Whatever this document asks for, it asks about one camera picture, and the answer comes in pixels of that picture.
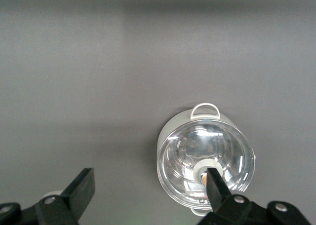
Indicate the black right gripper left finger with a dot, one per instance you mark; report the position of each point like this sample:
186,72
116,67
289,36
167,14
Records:
81,188

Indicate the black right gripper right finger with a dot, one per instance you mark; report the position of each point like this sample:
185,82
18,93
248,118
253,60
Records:
217,193

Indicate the glass lid with wooden knob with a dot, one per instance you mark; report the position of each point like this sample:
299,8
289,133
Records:
187,146

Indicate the dark grey table cloth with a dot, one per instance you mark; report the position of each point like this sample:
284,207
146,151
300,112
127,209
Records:
98,74

